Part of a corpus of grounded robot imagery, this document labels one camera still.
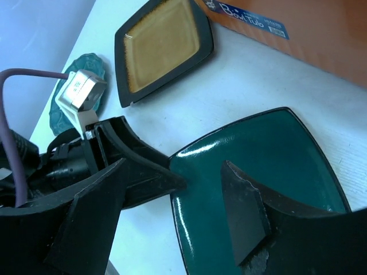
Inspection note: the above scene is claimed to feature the teal round scalloped plate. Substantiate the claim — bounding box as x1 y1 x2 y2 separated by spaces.
49 53 107 136

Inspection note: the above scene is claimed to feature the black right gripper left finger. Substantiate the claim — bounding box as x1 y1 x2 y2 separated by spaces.
1 160 126 274

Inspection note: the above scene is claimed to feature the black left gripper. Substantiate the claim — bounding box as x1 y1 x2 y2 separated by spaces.
28 116 187 209

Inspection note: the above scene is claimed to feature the amber square plate black rim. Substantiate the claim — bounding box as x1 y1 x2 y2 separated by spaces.
114 1 214 108

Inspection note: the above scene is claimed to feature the orange plastic bin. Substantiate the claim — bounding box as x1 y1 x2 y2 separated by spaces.
197 0 366 87

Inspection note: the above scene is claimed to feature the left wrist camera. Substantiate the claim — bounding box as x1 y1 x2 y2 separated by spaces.
56 69 107 139

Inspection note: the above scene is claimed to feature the dark teal square plate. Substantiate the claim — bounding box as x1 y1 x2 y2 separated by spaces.
169 107 350 274

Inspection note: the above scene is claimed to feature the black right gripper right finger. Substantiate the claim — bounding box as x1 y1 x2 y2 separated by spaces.
221 161 366 274

